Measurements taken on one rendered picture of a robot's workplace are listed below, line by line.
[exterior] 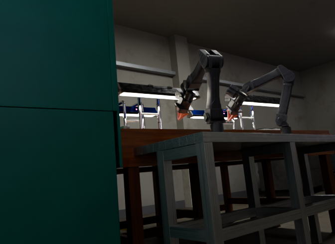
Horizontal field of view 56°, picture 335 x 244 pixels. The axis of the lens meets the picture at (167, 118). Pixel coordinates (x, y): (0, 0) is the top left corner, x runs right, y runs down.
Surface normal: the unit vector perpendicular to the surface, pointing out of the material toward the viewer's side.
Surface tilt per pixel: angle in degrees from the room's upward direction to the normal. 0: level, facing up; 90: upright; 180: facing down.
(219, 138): 90
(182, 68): 90
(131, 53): 90
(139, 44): 90
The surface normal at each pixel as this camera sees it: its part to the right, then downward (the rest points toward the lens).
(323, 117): -0.78, -0.04
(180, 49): 0.61, -0.20
